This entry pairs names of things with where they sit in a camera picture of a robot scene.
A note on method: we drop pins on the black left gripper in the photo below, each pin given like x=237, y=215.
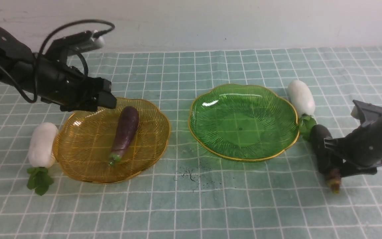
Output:
x=72, y=90

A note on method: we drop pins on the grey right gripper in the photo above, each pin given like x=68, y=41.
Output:
x=361, y=151

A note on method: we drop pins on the purple eggplant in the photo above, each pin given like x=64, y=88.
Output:
x=126, y=130
x=328, y=164

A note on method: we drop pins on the white radish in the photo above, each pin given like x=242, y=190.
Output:
x=302, y=100
x=41, y=158

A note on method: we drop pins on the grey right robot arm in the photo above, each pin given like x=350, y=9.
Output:
x=361, y=149

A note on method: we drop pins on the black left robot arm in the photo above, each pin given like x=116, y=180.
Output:
x=17, y=64

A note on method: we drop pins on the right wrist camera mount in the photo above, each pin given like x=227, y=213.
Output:
x=365, y=112

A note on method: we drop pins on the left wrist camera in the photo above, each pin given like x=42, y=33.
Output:
x=86, y=41

